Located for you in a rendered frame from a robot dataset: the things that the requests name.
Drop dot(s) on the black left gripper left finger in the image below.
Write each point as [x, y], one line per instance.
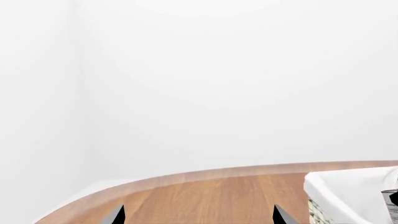
[117, 217]

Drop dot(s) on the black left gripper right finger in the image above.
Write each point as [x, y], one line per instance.
[282, 216]

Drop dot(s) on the white basket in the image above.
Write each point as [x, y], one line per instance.
[342, 193]

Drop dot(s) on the dark can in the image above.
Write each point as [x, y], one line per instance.
[390, 200]

